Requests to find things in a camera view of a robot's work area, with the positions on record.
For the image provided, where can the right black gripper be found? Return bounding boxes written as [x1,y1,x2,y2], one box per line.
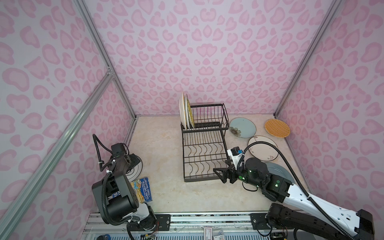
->
[212,159,263,189]

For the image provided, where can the grey blue plate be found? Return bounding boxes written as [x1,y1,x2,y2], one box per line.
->
[266,163,296,184]

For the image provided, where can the green woven bamboo tray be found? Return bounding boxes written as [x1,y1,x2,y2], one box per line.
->
[187,97,195,128]

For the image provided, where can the white plate orange sunburst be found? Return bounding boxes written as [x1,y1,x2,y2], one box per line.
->
[183,94,191,129]

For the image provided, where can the star plate yellow rim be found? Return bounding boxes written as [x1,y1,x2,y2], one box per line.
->
[179,93,187,130]

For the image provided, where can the white plate black rings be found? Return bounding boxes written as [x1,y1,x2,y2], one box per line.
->
[125,154,144,183]

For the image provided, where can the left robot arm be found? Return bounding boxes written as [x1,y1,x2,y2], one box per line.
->
[92,143,157,231]

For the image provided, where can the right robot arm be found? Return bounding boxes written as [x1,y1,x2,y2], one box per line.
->
[214,158,375,240]

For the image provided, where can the white plate small drawings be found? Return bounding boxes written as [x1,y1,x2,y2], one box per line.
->
[248,136,279,162]

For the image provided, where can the pale blue flower plate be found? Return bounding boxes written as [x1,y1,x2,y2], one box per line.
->
[229,118,257,139]

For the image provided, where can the orange woven tray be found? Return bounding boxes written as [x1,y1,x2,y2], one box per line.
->
[264,119,291,138]

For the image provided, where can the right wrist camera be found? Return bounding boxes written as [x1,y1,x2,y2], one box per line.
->
[227,147,244,165]

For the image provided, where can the black wire dish rack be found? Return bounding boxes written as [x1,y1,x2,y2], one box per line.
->
[181,103,229,183]

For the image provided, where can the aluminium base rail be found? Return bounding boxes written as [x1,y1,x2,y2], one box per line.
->
[79,209,346,240]

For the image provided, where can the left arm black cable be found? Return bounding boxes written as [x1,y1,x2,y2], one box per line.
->
[92,133,133,226]

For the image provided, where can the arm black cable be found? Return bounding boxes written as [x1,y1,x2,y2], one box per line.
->
[92,133,133,226]
[236,141,355,240]

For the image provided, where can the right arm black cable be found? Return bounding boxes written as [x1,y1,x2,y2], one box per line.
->
[236,141,355,240]

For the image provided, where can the aluminium frame left post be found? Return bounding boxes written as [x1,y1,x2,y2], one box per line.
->
[73,0,137,120]

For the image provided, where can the aluminium frame post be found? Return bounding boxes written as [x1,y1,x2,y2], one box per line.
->
[73,0,137,120]
[274,0,345,119]

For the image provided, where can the aluminium frame right post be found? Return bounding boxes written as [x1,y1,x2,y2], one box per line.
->
[274,0,345,119]

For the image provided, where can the aluminium frame left diagonal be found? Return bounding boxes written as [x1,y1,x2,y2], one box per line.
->
[1,73,114,240]

